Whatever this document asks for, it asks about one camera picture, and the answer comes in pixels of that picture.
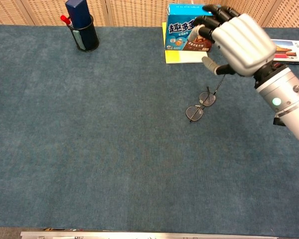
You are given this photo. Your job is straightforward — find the picture box with palace print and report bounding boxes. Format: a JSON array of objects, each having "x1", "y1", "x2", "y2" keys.
[{"x1": 270, "y1": 39, "x2": 299, "y2": 66}]

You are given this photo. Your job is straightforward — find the thin-framed eyeglasses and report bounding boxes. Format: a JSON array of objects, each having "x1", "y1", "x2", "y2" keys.
[{"x1": 185, "y1": 74, "x2": 226, "y2": 123}]

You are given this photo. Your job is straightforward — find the yellow and white notepad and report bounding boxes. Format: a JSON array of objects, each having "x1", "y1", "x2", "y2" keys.
[{"x1": 161, "y1": 21, "x2": 210, "y2": 64}]

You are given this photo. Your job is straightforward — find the blue cookie box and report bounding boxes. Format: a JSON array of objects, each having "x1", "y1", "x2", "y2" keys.
[{"x1": 164, "y1": 3, "x2": 215, "y2": 52}]

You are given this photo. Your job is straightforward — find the dark blue rectangular box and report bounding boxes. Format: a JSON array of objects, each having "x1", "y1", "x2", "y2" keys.
[{"x1": 65, "y1": 0, "x2": 92, "y2": 29}]

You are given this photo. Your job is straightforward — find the red capped marker pen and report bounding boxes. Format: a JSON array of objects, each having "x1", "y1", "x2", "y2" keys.
[{"x1": 60, "y1": 15, "x2": 73, "y2": 27}]

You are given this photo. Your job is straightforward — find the pale green flat stick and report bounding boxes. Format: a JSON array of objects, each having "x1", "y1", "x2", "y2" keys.
[{"x1": 73, "y1": 29, "x2": 85, "y2": 50}]

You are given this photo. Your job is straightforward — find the aluminium rail bar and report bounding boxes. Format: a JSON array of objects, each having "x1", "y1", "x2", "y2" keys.
[{"x1": 20, "y1": 231, "x2": 279, "y2": 239}]

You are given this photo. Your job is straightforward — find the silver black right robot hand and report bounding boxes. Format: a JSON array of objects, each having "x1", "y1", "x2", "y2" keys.
[{"x1": 191, "y1": 4, "x2": 277, "y2": 77}]

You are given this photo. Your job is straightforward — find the woven wicker folding screen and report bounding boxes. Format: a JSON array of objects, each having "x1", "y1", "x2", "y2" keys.
[{"x1": 0, "y1": 0, "x2": 299, "y2": 28}]

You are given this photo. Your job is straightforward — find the blue felt table cover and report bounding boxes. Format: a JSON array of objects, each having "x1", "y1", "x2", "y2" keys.
[{"x1": 0, "y1": 24, "x2": 299, "y2": 237}]

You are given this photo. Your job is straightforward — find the black mesh pen holder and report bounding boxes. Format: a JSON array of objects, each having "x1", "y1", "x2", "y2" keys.
[{"x1": 66, "y1": 14, "x2": 100, "y2": 52}]

